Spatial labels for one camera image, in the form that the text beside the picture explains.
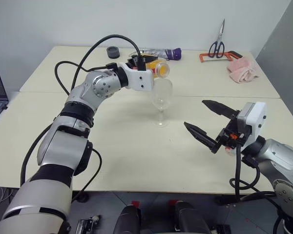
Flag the dark rounded shape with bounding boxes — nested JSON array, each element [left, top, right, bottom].
[[173, 201, 212, 234], [113, 204, 141, 234]]

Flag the black handled scissors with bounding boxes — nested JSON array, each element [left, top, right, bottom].
[[208, 19, 226, 59]]

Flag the orange black hacksaw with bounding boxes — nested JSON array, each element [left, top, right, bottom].
[[199, 51, 243, 63]]

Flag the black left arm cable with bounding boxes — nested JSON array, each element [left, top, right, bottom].
[[21, 35, 147, 203]]

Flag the black metal clamp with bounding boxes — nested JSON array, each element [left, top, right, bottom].
[[78, 215, 101, 234]]

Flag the pink towel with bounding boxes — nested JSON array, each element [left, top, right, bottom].
[[226, 57, 260, 84]]

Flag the orange drink bottle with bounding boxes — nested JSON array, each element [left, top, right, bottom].
[[146, 55, 170, 80]]

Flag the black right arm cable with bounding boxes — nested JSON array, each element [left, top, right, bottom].
[[229, 141, 277, 203]]

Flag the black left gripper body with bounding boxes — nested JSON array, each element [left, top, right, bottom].
[[126, 55, 147, 71]]

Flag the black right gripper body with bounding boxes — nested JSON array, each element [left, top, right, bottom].
[[215, 116, 247, 149]]

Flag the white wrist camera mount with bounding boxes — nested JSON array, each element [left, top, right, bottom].
[[118, 62, 155, 92], [235, 101, 268, 147]]

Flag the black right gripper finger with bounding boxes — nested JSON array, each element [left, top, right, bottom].
[[183, 121, 222, 155], [202, 99, 240, 120]]

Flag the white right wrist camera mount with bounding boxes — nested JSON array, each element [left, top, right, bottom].
[[235, 101, 268, 147]]

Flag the folded silver purple umbrella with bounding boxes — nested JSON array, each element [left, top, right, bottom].
[[128, 48, 182, 61]]

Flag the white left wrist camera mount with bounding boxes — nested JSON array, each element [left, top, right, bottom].
[[118, 62, 155, 92]]

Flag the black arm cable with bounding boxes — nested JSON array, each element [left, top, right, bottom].
[[21, 35, 147, 203], [229, 141, 277, 203]]

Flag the clear wine glass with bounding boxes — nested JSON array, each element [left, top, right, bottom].
[[150, 79, 173, 128]]

